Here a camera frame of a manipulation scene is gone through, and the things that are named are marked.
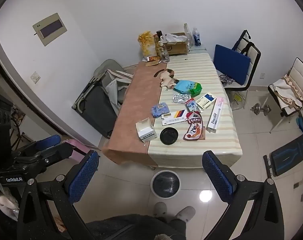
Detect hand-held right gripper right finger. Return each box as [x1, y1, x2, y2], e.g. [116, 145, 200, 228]
[203, 150, 290, 240]

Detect beige wall panel box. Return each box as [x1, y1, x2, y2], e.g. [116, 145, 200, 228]
[33, 13, 67, 47]

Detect black round lid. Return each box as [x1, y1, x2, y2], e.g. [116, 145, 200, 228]
[160, 127, 178, 145]

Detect grey slipper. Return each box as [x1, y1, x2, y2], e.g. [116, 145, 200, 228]
[175, 206, 195, 222]
[153, 202, 167, 217]

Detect white red snack packet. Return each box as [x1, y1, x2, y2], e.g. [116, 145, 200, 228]
[183, 122, 206, 141]

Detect striped cat print tablecloth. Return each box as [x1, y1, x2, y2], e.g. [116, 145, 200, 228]
[102, 51, 242, 168]

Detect blue white medicine box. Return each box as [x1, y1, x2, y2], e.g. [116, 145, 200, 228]
[196, 93, 216, 110]

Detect clear pump bottle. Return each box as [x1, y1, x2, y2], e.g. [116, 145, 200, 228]
[159, 41, 170, 63]

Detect blue label water bottle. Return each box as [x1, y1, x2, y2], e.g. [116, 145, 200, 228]
[192, 27, 202, 47]

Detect metal dumbbell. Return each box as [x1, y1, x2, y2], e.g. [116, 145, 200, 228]
[251, 103, 272, 117]

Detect black blue weight bench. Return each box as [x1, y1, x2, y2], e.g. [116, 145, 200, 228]
[263, 130, 303, 178]

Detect red snack wrapper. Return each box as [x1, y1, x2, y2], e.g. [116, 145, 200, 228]
[186, 112, 202, 125]

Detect black frame white chair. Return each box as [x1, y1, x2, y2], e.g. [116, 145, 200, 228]
[268, 57, 303, 133]
[218, 30, 262, 110]

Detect dark bottle black cap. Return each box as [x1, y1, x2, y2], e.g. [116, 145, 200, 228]
[155, 31, 164, 55]

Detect open white cardboard box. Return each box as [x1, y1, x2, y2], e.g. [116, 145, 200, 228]
[136, 117, 157, 143]

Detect small red blue packet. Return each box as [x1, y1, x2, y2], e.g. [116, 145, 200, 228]
[186, 98, 200, 112]

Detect beige patterned cloth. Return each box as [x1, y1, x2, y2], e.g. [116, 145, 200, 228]
[273, 75, 303, 109]

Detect white round trash bin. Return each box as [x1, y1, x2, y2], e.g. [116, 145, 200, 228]
[151, 170, 181, 199]

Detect blue board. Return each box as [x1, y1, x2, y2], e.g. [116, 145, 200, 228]
[213, 44, 251, 86]

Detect long white toothpaste box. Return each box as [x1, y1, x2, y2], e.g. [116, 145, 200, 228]
[206, 97, 225, 133]

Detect yellow snack bag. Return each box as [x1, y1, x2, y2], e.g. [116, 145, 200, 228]
[138, 31, 158, 57]

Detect white plastic bag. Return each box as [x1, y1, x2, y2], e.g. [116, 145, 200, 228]
[164, 33, 187, 43]

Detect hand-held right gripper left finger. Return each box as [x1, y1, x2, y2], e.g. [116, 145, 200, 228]
[18, 150, 99, 240]

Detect silver foil blister pack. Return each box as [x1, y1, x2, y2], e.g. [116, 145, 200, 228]
[172, 94, 192, 104]

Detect brown cardboard box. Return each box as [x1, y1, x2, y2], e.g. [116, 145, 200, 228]
[164, 32, 189, 56]

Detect person's legs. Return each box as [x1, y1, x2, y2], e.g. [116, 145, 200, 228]
[86, 214, 187, 240]

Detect blue floral packet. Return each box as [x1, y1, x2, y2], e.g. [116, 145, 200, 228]
[151, 102, 169, 118]

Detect teal green snack bag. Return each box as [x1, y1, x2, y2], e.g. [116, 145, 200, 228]
[173, 80, 202, 97]

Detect clear smiley face bag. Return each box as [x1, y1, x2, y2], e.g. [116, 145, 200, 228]
[229, 90, 248, 110]

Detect white striped medicine box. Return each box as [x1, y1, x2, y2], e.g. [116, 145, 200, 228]
[161, 109, 188, 126]

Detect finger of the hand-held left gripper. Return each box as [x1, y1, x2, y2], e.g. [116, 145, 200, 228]
[39, 145, 73, 167]
[21, 134, 62, 155]

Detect clear glass bottle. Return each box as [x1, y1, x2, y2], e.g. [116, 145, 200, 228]
[183, 23, 193, 48]

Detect cluttered shelf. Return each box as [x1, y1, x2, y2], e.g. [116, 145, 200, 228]
[11, 107, 27, 150]

